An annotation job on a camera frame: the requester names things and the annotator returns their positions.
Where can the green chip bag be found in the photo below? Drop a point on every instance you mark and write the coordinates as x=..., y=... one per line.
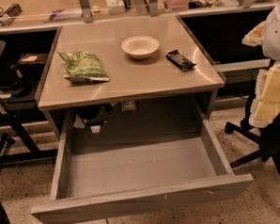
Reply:
x=83, y=66

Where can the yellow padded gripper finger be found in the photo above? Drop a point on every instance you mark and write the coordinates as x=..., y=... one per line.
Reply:
x=266, y=105

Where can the white tissue box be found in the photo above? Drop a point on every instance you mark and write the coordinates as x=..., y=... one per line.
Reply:
x=115, y=6

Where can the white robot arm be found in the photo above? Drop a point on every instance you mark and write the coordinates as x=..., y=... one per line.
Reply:
x=267, y=35

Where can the white bowl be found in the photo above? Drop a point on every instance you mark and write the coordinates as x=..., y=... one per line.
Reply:
x=140, y=47

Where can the black box under bench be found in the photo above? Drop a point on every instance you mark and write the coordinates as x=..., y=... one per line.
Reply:
x=32, y=65

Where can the coiled spring tool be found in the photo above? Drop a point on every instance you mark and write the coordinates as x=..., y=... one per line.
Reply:
x=10, y=15

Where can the black snack bar wrapper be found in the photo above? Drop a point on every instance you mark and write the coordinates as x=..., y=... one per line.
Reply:
x=180, y=61

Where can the grey drawer cabinet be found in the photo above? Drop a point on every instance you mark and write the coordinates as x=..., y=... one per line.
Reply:
x=129, y=79

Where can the grey top drawer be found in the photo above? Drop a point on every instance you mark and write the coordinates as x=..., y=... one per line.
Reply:
x=138, y=164

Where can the black office chair right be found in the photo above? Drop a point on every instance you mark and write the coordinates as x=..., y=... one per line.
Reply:
x=268, y=140

